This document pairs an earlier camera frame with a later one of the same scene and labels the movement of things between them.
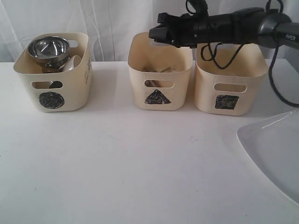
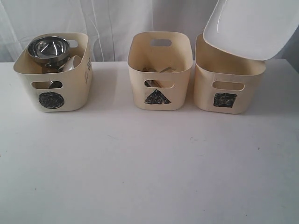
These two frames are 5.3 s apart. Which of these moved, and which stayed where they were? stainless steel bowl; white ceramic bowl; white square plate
Moved: white square plate
Stayed: stainless steel bowl; white ceramic bowl
